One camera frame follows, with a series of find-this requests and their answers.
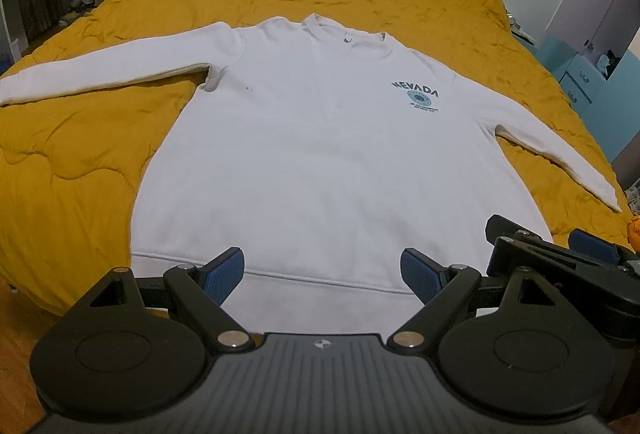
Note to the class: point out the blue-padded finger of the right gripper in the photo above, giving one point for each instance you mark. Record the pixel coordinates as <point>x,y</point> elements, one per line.
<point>585,243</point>

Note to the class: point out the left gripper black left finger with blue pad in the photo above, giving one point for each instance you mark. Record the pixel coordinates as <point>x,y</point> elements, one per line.
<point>194,296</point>

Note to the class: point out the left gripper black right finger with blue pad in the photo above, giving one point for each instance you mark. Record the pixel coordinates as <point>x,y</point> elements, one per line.
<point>449,296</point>

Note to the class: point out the white Nevada sweatshirt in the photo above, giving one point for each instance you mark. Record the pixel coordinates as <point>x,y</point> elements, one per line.
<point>323,152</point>

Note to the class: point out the mustard yellow quilted bedspread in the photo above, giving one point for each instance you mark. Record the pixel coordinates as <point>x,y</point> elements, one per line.
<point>70,167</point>

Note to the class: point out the blue white storage cabinet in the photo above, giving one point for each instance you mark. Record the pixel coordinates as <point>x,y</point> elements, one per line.
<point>587,51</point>

